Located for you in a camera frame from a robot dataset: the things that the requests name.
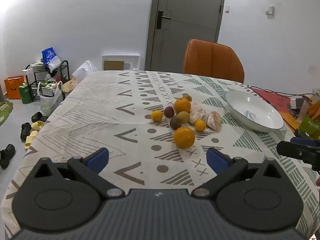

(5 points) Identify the small peeled pomelo piece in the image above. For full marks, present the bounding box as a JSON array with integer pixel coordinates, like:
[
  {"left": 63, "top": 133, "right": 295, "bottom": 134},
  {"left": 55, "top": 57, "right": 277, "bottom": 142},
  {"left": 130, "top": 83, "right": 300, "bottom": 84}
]
[{"left": 206, "top": 111, "right": 222, "bottom": 132}]

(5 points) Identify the small yellow tangerine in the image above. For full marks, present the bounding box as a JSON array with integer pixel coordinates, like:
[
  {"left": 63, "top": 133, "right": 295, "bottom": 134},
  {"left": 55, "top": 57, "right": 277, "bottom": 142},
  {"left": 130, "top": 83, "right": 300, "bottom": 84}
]
[
  {"left": 151, "top": 110, "right": 163, "bottom": 122},
  {"left": 194, "top": 119, "right": 206, "bottom": 132}
]

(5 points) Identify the large front orange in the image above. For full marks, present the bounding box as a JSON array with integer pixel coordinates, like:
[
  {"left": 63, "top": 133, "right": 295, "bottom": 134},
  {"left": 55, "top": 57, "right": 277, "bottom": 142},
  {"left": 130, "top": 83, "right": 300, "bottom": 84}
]
[{"left": 173, "top": 126, "right": 195, "bottom": 149}]

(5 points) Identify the large orange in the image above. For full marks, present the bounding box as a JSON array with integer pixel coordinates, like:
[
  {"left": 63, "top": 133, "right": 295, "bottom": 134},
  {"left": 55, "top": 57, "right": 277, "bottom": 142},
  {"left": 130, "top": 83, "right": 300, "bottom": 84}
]
[
  {"left": 174, "top": 98, "right": 191, "bottom": 114},
  {"left": 173, "top": 126, "right": 195, "bottom": 149}
]

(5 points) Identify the large peeled pomelo piece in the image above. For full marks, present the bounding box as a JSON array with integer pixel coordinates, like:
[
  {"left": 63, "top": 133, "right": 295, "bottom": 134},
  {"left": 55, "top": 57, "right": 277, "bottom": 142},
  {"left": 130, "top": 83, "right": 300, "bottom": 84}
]
[{"left": 189, "top": 102, "right": 206, "bottom": 124}]

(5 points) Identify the green-yellow fruit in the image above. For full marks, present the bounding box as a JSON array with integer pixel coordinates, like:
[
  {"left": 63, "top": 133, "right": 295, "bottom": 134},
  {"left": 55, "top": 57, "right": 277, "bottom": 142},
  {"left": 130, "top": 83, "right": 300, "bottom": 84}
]
[
  {"left": 176, "top": 111, "right": 190, "bottom": 124},
  {"left": 182, "top": 93, "right": 192, "bottom": 102}
]

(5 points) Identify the brown passion fruit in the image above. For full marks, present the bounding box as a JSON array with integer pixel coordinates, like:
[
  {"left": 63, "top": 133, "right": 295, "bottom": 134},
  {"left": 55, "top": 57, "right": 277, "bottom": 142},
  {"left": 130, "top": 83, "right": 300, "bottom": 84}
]
[{"left": 169, "top": 116, "right": 182, "bottom": 131}]

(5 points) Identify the large back orange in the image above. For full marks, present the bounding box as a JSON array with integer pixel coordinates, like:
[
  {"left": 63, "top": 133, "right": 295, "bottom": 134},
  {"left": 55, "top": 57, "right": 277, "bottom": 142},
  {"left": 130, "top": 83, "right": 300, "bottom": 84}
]
[{"left": 174, "top": 98, "right": 191, "bottom": 114}]

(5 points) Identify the dark red passion fruit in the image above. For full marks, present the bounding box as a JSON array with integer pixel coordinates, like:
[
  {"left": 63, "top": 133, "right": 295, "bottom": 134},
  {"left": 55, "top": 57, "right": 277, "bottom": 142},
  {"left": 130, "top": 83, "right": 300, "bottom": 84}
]
[{"left": 164, "top": 106, "right": 175, "bottom": 118}]

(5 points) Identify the green snack package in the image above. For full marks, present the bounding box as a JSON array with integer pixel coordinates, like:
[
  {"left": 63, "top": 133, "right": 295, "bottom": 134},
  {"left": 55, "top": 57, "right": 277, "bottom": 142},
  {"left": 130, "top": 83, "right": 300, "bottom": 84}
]
[{"left": 298, "top": 88, "right": 319, "bottom": 140}]

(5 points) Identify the white power adapter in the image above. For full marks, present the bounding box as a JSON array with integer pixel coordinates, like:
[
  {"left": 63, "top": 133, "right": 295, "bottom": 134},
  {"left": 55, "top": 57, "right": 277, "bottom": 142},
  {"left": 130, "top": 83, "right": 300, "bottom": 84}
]
[{"left": 290, "top": 98, "right": 305, "bottom": 109}]

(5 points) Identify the red and orange mat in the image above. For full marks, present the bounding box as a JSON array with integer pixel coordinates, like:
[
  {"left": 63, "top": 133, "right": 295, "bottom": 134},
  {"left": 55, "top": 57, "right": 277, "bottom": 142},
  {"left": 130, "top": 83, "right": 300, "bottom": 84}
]
[{"left": 251, "top": 87, "right": 299, "bottom": 132}]

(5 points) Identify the patterned white tablecloth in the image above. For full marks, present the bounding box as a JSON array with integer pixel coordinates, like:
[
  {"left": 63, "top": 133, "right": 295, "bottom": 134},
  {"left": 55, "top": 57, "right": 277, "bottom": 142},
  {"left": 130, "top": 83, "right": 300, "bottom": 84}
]
[{"left": 1, "top": 70, "right": 319, "bottom": 237}]

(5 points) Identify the white ceramic plate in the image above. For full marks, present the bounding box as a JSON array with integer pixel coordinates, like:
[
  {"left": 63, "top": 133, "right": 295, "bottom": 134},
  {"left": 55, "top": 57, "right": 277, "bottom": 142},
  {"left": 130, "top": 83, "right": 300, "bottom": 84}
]
[{"left": 226, "top": 90, "right": 284, "bottom": 133}]

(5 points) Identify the yellow slipper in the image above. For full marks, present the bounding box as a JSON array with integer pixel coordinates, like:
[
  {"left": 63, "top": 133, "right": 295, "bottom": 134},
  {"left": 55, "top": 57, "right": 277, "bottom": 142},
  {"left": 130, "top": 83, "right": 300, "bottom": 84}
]
[
  {"left": 31, "top": 121, "right": 45, "bottom": 131},
  {"left": 24, "top": 131, "right": 38, "bottom": 150}
]

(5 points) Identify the black shoe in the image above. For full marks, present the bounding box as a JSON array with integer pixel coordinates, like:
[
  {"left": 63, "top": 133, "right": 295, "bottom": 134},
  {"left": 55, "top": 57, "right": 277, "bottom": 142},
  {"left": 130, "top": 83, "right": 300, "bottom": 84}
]
[
  {"left": 31, "top": 112, "right": 48, "bottom": 122},
  {"left": 20, "top": 122, "right": 31, "bottom": 141},
  {"left": 0, "top": 144, "right": 16, "bottom": 170}
]

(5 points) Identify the white plastic bag with items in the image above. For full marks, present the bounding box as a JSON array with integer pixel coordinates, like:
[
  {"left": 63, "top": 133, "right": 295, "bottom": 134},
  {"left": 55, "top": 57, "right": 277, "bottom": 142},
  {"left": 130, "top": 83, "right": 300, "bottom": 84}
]
[{"left": 37, "top": 81, "right": 63, "bottom": 116}]

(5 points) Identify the beige bag on floor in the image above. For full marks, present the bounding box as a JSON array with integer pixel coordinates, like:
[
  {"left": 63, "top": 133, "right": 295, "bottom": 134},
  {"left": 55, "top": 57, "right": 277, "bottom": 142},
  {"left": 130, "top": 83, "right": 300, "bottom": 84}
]
[{"left": 62, "top": 78, "right": 77, "bottom": 94}]

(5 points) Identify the translucent plastic bag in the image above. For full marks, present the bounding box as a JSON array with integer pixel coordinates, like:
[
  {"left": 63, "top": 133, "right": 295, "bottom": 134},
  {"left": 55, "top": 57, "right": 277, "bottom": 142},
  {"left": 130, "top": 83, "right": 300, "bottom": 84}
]
[{"left": 72, "top": 60, "right": 98, "bottom": 83}]

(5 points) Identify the black metal shoe rack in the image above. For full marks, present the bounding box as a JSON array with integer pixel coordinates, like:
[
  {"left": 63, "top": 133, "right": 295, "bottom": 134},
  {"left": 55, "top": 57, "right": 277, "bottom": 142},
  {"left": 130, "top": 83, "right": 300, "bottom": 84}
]
[{"left": 25, "top": 60, "right": 71, "bottom": 102}]

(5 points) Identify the green floor mat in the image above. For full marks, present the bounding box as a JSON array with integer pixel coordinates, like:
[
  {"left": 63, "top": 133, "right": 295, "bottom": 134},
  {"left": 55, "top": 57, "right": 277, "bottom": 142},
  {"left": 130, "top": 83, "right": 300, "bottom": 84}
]
[{"left": 0, "top": 100, "right": 13, "bottom": 125}]

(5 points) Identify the orange leather chair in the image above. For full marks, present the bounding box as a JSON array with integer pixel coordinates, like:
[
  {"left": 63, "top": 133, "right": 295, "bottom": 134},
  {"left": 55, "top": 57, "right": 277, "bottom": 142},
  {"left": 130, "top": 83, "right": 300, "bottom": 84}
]
[{"left": 183, "top": 38, "right": 245, "bottom": 83}]

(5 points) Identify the orange paper shopping bag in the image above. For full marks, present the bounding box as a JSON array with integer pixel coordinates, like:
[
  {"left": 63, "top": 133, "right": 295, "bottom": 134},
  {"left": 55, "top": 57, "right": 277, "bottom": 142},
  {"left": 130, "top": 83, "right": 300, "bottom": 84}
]
[{"left": 4, "top": 75, "right": 24, "bottom": 99}]

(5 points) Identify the blue and white plastic bag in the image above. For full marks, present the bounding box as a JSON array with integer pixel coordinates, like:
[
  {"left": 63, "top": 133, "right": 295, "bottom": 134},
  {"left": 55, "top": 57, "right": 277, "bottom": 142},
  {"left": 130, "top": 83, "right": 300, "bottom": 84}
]
[{"left": 42, "top": 47, "right": 61, "bottom": 72}]

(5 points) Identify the grey door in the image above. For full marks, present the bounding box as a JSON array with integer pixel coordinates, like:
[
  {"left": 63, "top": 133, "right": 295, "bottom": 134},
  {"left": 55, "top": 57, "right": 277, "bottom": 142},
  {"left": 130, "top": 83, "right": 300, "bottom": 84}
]
[{"left": 144, "top": 0, "right": 224, "bottom": 73}]

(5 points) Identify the black cable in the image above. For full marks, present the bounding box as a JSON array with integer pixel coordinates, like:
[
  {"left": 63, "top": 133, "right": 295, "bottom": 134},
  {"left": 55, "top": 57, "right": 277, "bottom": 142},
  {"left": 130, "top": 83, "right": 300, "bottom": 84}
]
[{"left": 247, "top": 84, "right": 315, "bottom": 104}]

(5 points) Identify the white foam packaging frame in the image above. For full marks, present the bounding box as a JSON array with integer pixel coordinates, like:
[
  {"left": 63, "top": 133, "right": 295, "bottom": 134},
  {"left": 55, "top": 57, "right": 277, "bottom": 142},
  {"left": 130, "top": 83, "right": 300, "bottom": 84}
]
[{"left": 101, "top": 55, "right": 140, "bottom": 70}]

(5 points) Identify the white wall switch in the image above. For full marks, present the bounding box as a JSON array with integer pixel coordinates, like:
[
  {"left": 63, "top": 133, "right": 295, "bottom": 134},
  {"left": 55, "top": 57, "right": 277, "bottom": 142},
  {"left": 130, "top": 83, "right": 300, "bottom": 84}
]
[
  {"left": 265, "top": 5, "right": 274, "bottom": 15},
  {"left": 225, "top": 5, "right": 230, "bottom": 13}
]

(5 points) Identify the black door lock handle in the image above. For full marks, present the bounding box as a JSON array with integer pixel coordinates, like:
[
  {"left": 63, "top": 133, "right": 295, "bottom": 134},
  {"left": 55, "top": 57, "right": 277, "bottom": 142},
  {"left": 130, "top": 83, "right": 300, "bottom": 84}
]
[{"left": 156, "top": 10, "right": 171, "bottom": 29}]

